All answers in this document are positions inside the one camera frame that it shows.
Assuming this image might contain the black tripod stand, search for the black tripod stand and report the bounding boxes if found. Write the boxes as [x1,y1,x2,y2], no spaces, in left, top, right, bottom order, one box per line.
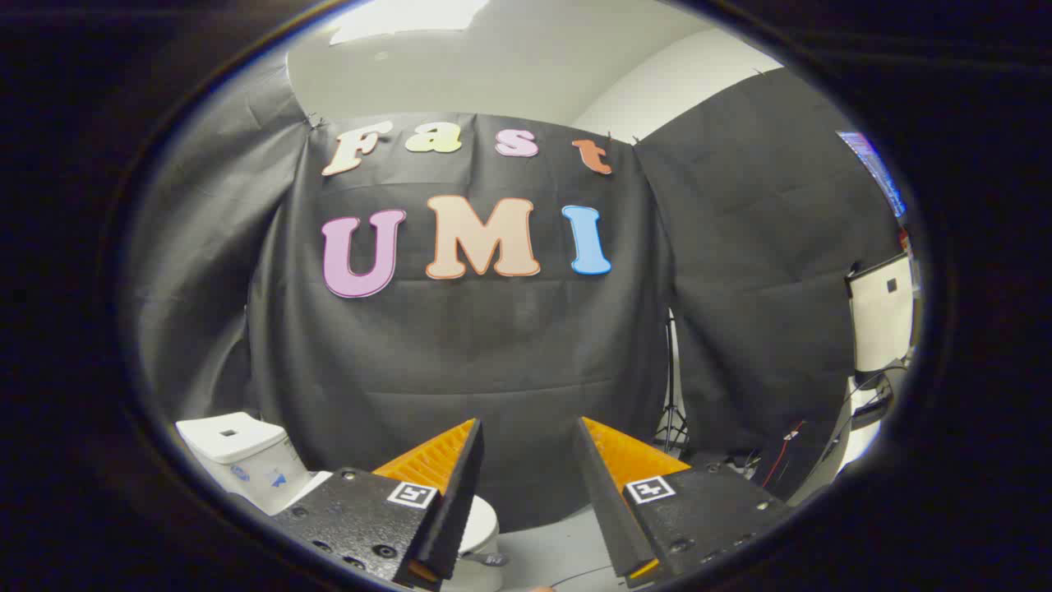
[655,311,693,455]

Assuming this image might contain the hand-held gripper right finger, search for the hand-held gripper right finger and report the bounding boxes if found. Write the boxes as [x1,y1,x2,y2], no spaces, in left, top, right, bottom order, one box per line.
[574,416,795,589]

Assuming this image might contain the white toilet tank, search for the white toilet tank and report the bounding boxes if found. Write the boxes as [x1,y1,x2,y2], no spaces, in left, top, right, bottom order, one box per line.
[175,411,311,516]

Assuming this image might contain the blue lit screen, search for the blue lit screen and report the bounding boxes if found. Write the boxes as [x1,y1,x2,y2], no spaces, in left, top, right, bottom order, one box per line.
[838,130,907,219]

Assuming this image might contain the ceiling light panel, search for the ceiling light panel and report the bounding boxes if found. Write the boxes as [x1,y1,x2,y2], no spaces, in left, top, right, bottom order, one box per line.
[329,0,492,46]

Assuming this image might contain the plain black backdrop cloth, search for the plain black backdrop cloth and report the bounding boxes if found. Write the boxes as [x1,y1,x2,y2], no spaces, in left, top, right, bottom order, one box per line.
[633,67,902,502]
[123,58,317,424]

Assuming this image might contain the red cable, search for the red cable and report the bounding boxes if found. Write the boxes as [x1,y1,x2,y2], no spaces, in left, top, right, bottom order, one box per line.
[760,421,806,488]

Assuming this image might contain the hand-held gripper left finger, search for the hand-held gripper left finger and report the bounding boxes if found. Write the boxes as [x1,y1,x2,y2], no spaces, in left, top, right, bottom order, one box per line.
[270,418,486,591]

